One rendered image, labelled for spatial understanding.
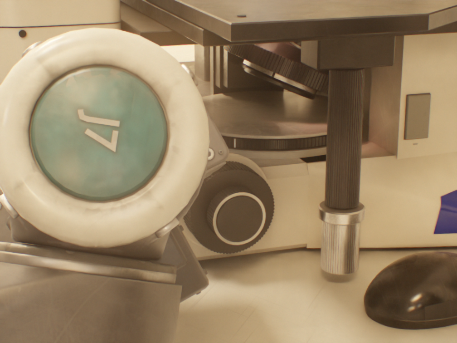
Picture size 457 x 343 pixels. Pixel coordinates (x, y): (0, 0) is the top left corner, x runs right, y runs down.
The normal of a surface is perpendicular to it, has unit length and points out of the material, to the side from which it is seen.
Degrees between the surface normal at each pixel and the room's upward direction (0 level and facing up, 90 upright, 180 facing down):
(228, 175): 90
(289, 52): 59
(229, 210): 90
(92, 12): 90
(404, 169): 49
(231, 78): 90
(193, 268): 67
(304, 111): 0
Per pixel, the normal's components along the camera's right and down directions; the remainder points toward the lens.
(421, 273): -0.18, -0.79
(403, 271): -0.47, -0.76
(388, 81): -0.95, 0.10
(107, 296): 0.47, -0.04
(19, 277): 0.09, -0.59
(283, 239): 0.32, 0.29
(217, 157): 0.13, -0.10
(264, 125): 0.00, -0.95
